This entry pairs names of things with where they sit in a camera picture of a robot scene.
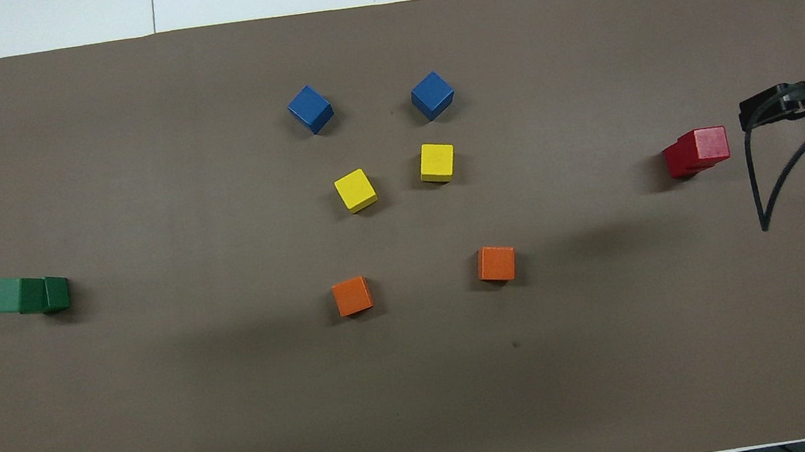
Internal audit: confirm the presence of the red wooden block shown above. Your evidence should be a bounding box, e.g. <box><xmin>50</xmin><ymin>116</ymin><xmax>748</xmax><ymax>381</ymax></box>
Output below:
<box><xmin>675</xmin><ymin>124</ymin><xmax>733</xmax><ymax>172</ymax></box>
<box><xmin>661</xmin><ymin>139</ymin><xmax>716</xmax><ymax>183</ymax></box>

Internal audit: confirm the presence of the green wooden block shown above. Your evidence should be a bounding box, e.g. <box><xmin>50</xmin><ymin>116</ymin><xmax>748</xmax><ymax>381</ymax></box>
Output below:
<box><xmin>0</xmin><ymin>272</ymin><xmax>51</xmax><ymax>319</ymax></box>
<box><xmin>40</xmin><ymin>274</ymin><xmax>73</xmax><ymax>315</ymax></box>

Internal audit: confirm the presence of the orange wooden block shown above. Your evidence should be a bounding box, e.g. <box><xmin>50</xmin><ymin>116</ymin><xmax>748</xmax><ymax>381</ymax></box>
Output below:
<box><xmin>330</xmin><ymin>274</ymin><xmax>375</xmax><ymax>319</ymax></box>
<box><xmin>475</xmin><ymin>242</ymin><xmax>519</xmax><ymax>286</ymax></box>

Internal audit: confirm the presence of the yellow wooden block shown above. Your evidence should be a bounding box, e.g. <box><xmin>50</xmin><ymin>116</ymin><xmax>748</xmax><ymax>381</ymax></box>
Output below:
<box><xmin>332</xmin><ymin>166</ymin><xmax>380</xmax><ymax>217</ymax></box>
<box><xmin>417</xmin><ymin>140</ymin><xmax>459</xmax><ymax>185</ymax></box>

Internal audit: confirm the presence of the blue wooden block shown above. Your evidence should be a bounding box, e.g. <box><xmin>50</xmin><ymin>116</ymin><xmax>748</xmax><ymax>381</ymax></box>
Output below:
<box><xmin>285</xmin><ymin>82</ymin><xmax>338</xmax><ymax>139</ymax></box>
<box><xmin>408</xmin><ymin>69</ymin><xmax>458</xmax><ymax>124</ymax></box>

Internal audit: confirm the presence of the brown table mat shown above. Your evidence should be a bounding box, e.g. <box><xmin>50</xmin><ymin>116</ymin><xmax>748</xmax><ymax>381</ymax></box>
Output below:
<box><xmin>0</xmin><ymin>0</ymin><xmax>805</xmax><ymax>452</ymax></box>

